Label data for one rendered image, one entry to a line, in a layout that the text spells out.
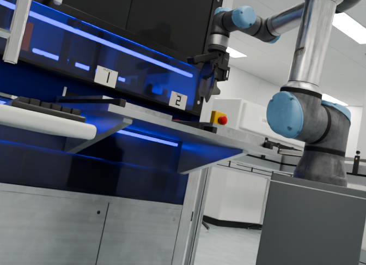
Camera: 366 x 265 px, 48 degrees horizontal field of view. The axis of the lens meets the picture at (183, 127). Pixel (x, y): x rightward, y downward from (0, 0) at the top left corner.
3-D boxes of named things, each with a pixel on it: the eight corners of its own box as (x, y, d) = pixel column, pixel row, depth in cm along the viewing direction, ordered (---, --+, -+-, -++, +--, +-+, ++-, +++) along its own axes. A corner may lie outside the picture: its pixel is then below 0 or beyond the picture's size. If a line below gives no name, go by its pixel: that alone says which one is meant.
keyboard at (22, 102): (-6, 111, 111) (-3, 102, 111) (47, 122, 117) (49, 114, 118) (11, 106, 76) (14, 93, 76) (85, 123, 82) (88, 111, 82)
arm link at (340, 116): (355, 155, 120) (362, 109, 121) (324, 145, 113) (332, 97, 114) (321, 151, 130) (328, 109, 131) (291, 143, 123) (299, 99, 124)
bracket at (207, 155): (176, 172, 171) (182, 142, 173) (181, 173, 173) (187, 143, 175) (236, 186, 145) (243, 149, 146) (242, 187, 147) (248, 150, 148)
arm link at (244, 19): (266, 12, 149) (246, 18, 159) (242, 0, 144) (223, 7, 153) (262, 32, 148) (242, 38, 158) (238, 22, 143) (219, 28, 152)
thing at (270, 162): (190, 149, 188) (196, 115, 189) (169, 146, 200) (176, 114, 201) (281, 171, 231) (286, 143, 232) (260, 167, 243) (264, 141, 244)
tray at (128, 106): (54, 106, 146) (56, 96, 146) (117, 121, 162) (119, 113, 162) (100, 107, 119) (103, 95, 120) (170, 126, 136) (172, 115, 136)
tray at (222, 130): (151, 127, 158) (152, 119, 159) (200, 140, 174) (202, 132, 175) (211, 133, 132) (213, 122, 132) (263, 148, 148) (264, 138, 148)
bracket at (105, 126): (63, 151, 140) (72, 114, 141) (71, 153, 142) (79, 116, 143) (114, 163, 114) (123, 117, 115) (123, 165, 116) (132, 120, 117)
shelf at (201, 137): (39, 108, 142) (40, 102, 143) (190, 145, 186) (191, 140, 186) (108, 110, 105) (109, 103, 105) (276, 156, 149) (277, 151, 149)
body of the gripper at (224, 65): (227, 82, 156) (233, 51, 157) (210, 76, 151) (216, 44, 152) (215, 83, 162) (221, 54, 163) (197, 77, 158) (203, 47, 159)
